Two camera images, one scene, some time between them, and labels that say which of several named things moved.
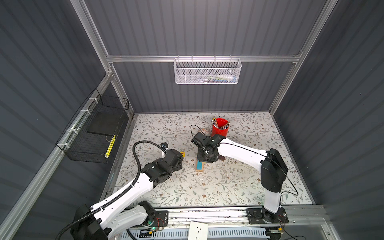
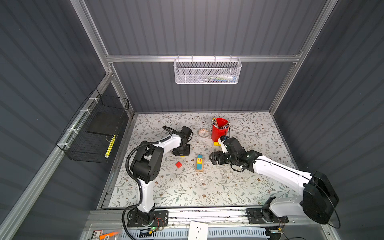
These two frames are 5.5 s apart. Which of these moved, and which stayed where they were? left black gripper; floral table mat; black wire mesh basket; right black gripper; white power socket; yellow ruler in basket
Moved: right black gripper; left black gripper
Stayed: black wire mesh basket; floral table mat; yellow ruler in basket; white power socket
